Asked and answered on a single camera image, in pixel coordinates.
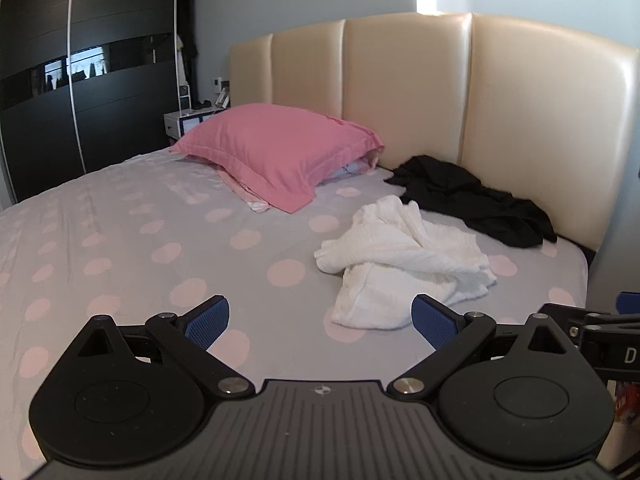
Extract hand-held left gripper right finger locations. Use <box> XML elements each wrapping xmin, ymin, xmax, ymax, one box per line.
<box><xmin>387</xmin><ymin>294</ymin><xmax>581</xmax><ymax>403</ymax></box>

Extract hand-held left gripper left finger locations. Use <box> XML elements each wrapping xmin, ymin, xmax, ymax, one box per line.
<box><xmin>75</xmin><ymin>296</ymin><xmax>253</xmax><ymax>398</ymax></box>

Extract white crinkled garment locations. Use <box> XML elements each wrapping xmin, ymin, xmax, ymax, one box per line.
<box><xmin>314</xmin><ymin>195</ymin><xmax>498</xmax><ymax>331</ymax></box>

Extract dark hanging clothes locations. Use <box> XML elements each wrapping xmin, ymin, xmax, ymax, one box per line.
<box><xmin>175</xmin><ymin>32</ymin><xmax>198</xmax><ymax>86</ymax></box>

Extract bed with dotted grey sheet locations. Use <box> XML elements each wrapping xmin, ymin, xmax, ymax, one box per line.
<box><xmin>0</xmin><ymin>147</ymin><xmax>596</xmax><ymax>480</ymax></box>

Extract black garment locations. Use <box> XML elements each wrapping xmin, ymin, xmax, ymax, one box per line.
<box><xmin>384</xmin><ymin>155</ymin><xmax>558</xmax><ymax>249</ymax></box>

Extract pink pillow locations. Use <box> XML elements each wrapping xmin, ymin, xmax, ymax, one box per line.
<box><xmin>170</xmin><ymin>103</ymin><xmax>386</xmax><ymax>213</ymax></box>

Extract white nightstand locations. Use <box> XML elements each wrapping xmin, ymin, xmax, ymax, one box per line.
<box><xmin>163</xmin><ymin>106</ymin><xmax>231</xmax><ymax>141</ymax></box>

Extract cream padded headboard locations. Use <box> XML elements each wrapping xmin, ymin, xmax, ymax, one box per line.
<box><xmin>228</xmin><ymin>11</ymin><xmax>640</xmax><ymax>253</ymax></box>

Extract black sliding wardrobe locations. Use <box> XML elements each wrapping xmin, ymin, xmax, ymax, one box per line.
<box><xmin>0</xmin><ymin>0</ymin><xmax>188</xmax><ymax>206</ymax></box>

